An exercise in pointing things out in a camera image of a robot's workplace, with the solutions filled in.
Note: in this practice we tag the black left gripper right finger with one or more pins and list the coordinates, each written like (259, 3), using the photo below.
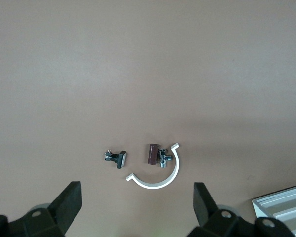
(207, 212)

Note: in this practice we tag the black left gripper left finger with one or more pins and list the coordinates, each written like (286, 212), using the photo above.
(64, 205)

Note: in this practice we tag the white drawer cabinet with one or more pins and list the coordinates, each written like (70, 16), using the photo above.
(281, 202)

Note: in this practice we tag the brown cylindrical capacitor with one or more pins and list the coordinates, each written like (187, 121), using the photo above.
(152, 154)

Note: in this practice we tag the brown table cover mat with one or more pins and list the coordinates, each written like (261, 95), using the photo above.
(138, 61)

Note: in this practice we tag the black square push switch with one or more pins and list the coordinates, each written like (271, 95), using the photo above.
(120, 160)

